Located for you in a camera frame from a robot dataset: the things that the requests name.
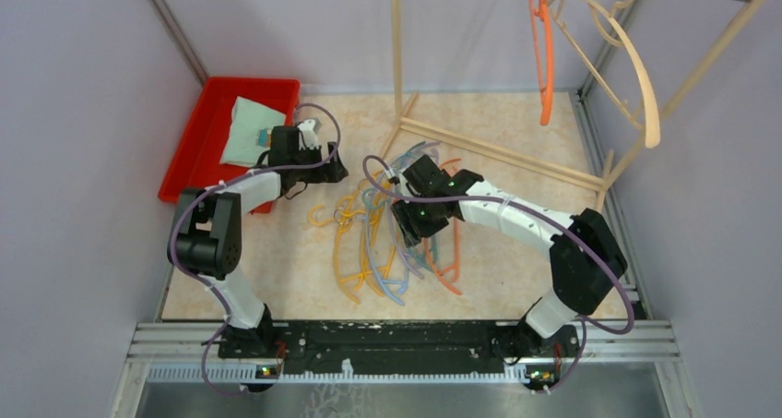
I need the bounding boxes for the beige plastic hanger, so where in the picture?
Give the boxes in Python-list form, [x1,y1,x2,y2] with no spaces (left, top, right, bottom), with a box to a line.
[546,0,661,149]

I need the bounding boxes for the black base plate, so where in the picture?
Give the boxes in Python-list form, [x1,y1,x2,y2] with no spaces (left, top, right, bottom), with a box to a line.
[218,320,579,376]

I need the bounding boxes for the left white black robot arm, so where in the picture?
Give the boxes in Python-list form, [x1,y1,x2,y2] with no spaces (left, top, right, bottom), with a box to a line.
[167,118,349,358]

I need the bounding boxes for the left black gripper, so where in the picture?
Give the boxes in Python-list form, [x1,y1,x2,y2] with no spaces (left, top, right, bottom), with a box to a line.
[291,141,348,184]

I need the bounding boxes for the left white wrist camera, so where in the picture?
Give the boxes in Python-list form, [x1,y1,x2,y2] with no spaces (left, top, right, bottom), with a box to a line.
[295,118,321,150]

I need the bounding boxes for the light green folded cloth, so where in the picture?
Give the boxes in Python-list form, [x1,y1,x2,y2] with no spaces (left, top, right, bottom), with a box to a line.
[219,97,287,167]

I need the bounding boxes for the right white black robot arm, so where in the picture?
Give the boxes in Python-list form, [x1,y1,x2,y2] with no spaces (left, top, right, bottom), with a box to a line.
[385,155,628,357]

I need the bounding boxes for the lilac plastic hanger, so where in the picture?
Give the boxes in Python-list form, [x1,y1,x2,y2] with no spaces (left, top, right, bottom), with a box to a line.
[361,141,439,294]

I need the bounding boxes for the aluminium frame rail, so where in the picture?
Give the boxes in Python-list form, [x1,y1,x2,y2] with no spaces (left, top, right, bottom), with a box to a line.
[127,320,681,385]

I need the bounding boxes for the light blue plastic hanger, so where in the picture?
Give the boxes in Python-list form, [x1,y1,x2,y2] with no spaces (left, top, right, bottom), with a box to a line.
[358,176,409,306]

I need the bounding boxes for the wooden clothes rack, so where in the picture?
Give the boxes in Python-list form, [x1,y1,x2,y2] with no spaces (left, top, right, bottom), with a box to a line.
[381,0,766,209]

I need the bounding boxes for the orange plastic hanger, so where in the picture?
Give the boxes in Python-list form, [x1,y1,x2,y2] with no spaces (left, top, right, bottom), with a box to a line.
[421,158,463,296]
[527,0,554,126]

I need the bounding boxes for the red plastic tray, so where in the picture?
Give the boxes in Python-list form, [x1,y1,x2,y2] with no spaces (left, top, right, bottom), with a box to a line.
[158,77,301,204]

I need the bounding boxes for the teal plastic hanger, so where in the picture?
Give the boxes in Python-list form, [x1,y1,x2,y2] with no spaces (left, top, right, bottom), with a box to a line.
[361,141,440,285]

